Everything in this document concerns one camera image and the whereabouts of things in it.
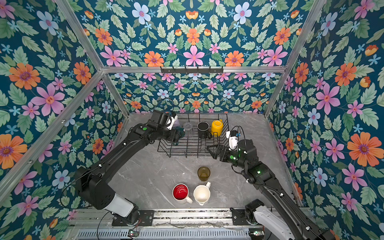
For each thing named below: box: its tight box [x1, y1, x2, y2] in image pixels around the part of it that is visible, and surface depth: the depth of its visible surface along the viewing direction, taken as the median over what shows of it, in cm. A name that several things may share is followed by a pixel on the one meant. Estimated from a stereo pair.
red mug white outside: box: [172, 183, 193, 205], surface depth 77 cm
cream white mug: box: [193, 181, 211, 206], surface depth 76 cm
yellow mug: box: [211, 119, 224, 137], surface depth 100 cm
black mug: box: [197, 121, 212, 139], surface depth 98 cm
